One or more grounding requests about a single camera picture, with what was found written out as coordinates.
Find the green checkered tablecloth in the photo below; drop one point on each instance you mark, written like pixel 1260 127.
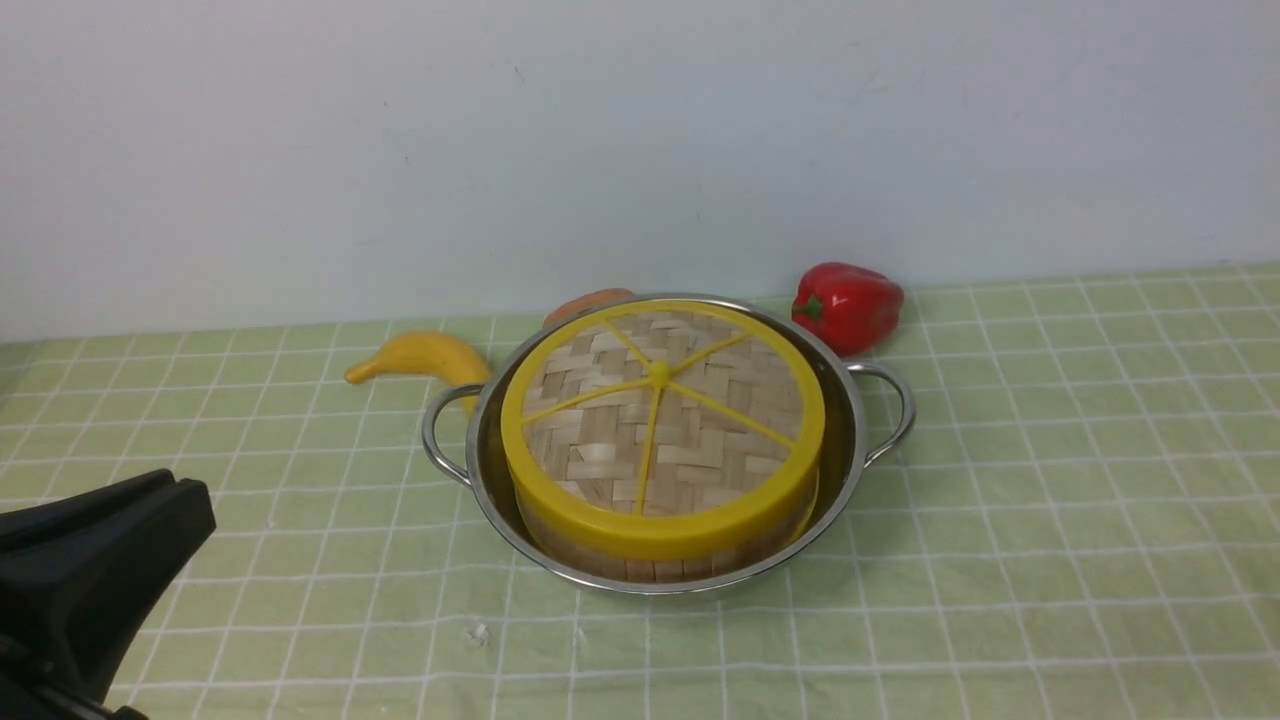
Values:
pixel 1083 525

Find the orange sausage bun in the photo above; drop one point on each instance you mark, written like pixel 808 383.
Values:
pixel 584 304

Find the yellow bamboo steamer basket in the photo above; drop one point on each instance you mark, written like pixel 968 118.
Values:
pixel 679 523

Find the stainless steel pot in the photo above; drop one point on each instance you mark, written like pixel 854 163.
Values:
pixel 870 412

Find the yellow banana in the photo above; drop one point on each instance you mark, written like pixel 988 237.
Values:
pixel 439 355

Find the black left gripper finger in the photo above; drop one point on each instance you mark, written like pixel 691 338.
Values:
pixel 114 576
pixel 122 504

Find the yellow woven steamer lid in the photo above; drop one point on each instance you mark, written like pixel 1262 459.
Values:
pixel 661 381

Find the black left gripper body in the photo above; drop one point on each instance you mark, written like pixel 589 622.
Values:
pixel 65 670

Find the red bell pepper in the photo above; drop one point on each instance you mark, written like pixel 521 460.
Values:
pixel 848 307

